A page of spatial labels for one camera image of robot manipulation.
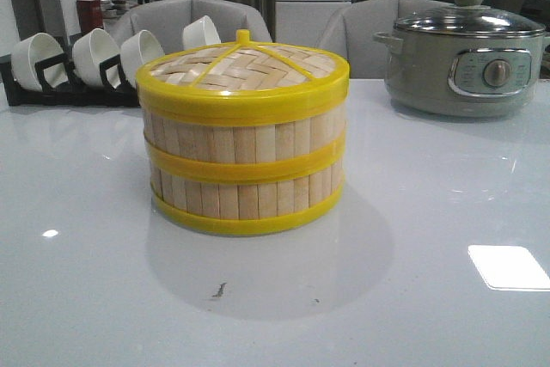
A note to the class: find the bamboo steamer basket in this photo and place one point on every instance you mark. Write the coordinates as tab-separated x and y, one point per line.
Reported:
246	154
252	209

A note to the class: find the bamboo steamer lid yellow rim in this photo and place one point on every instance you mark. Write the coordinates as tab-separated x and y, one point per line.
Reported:
243	83

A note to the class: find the white bowl right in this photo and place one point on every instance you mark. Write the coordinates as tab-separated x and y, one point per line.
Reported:
202	32

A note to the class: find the white bowl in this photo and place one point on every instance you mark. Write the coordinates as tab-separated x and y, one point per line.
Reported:
89	51
202	32
27	53
140	49

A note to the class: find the grey chair right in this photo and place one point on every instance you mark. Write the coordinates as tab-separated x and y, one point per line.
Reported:
349	32

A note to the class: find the grey chair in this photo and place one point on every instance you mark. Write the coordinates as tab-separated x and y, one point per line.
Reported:
167	18
349	32

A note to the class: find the grey chair left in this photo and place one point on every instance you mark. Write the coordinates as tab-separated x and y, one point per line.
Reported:
167	18

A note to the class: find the grey electric cooking pot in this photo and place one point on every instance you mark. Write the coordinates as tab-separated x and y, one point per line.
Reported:
460	75

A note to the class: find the black bowl rack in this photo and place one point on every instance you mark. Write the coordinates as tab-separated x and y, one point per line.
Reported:
115	90

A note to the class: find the red cylinder bin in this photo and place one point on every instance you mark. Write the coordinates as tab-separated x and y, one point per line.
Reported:
89	15

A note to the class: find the glass pot lid with knob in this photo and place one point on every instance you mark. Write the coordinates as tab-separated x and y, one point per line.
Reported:
470	18

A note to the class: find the white bowl far left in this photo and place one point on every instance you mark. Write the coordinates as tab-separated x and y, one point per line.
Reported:
27	53

